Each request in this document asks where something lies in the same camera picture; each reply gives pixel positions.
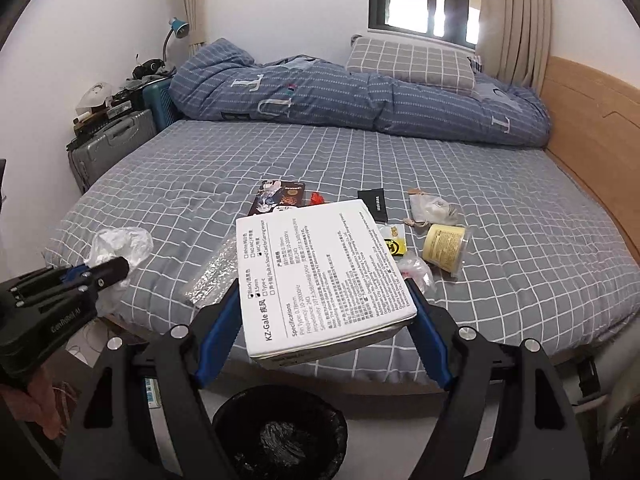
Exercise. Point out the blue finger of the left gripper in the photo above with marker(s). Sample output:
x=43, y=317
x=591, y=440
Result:
x=81, y=272

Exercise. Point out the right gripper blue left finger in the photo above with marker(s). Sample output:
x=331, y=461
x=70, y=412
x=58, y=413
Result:
x=215, y=329

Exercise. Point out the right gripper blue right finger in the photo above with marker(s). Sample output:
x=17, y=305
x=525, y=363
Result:
x=429, y=345

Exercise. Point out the clear bubble wrap roll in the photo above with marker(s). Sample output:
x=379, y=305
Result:
x=215, y=276

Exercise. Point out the white tissue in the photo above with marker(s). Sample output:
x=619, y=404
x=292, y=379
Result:
x=114, y=256

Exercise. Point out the clear pink plastic wrapper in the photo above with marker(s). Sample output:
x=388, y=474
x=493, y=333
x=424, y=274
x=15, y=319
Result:
x=412, y=266

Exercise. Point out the white product box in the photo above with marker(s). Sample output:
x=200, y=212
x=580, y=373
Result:
x=317, y=281

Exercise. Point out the black packet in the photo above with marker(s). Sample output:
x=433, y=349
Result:
x=375, y=202

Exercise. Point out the yellow white snack wrapper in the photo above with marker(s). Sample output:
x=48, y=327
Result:
x=394, y=236

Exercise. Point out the black lined trash bin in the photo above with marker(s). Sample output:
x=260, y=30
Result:
x=280, y=432

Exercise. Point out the person's left hand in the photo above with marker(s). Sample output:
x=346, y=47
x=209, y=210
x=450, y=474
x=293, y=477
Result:
x=35, y=404

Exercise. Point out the cream round cup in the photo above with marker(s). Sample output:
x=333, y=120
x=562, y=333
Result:
x=445, y=247

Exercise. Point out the grey suitcase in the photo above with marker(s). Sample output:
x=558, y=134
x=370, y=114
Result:
x=91, y=157

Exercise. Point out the grey checked bed sheet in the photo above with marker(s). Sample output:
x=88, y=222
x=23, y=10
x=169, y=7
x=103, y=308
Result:
x=545, y=260

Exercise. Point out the crumpled clear plastic wrapper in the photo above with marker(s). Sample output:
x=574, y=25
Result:
x=426, y=209

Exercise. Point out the brown anime snack box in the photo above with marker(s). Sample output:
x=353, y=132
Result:
x=277, y=194

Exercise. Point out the red plastic bag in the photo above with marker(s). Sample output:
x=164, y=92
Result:
x=316, y=199

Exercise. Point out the clutter pile on suitcases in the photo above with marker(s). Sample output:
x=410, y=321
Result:
x=103, y=102

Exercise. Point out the blue striped duvet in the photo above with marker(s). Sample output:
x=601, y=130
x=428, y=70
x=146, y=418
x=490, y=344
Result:
x=223, y=82

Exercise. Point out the blue desk lamp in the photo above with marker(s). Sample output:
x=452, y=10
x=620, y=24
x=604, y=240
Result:
x=178, y=29

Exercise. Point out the grey checked pillow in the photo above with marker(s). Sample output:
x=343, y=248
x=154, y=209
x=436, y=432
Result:
x=445, y=69

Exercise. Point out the wooden headboard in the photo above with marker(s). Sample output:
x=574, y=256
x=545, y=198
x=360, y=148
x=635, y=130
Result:
x=595, y=138

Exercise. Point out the beige curtain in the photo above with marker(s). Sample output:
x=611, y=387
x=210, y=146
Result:
x=515, y=39

